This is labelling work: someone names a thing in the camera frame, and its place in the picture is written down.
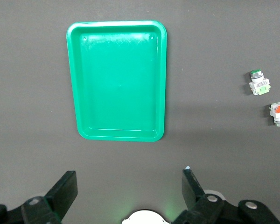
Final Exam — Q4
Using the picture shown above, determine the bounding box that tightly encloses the green plastic tray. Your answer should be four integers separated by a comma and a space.
66, 20, 168, 142

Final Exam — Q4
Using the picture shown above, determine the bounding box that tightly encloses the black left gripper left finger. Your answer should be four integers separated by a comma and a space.
0, 170, 78, 224

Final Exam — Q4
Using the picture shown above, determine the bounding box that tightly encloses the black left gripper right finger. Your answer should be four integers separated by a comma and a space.
174, 165, 280, 224

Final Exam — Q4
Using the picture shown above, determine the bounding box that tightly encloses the dark grey table cloth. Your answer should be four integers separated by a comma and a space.
0, 0, 280, 224

